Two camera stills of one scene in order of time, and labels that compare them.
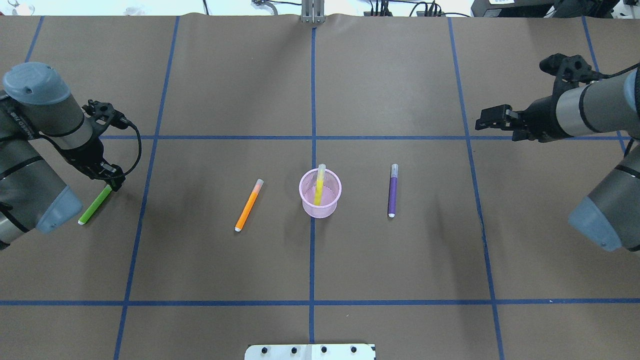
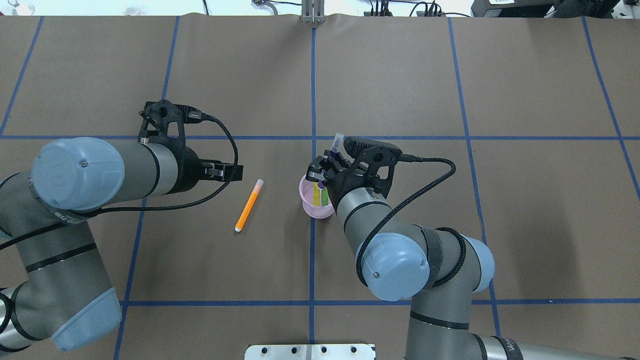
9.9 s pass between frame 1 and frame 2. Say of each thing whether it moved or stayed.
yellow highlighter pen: stayed
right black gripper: moved
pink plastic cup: stayed
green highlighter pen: moved
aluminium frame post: stayed
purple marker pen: moved
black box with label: stayed
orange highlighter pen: stayed
